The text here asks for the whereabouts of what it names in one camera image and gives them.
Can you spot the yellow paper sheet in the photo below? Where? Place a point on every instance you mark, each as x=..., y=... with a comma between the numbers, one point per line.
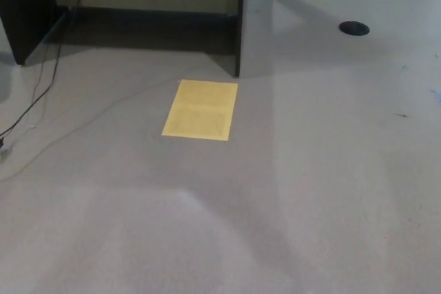
x=201, y=109

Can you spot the black round floor disc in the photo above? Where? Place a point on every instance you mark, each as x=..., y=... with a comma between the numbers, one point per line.
x=353, y=28

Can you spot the dark wooden desk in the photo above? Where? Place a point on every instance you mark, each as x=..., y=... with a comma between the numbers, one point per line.
x=20, y=15

